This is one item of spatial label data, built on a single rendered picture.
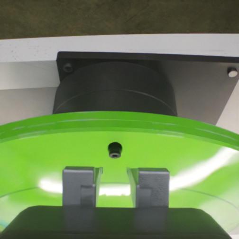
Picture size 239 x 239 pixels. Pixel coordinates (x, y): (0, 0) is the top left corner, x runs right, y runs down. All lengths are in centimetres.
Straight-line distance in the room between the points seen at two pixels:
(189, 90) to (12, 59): 20
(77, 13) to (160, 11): 37
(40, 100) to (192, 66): 19
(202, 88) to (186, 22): 114
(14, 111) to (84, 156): 26
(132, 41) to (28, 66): 12
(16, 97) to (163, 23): 115
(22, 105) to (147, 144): 27
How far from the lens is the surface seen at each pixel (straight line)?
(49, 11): 147
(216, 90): 38
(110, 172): 19
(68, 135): 18
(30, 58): 36
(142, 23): 148
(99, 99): 30
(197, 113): 41
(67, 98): 32
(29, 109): 43
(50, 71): 36
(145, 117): 18
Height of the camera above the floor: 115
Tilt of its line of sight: 34 degrees down
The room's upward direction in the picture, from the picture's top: 180 degrees counter-clockwise
